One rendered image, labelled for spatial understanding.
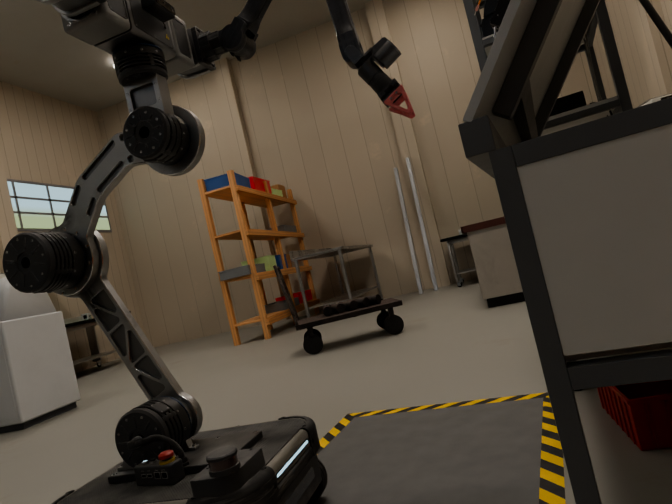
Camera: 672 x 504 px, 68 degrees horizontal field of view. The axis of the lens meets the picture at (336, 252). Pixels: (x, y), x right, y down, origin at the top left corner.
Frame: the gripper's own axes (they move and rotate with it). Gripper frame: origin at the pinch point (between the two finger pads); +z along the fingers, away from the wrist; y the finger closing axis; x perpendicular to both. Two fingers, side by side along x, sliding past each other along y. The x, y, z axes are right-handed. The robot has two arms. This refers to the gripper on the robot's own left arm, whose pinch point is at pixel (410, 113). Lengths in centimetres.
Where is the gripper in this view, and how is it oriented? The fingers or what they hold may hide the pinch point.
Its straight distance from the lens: 150.6
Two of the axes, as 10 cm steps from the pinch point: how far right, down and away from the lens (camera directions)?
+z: 6.6, 7.3, -1.7
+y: 2.8, -0.3, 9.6
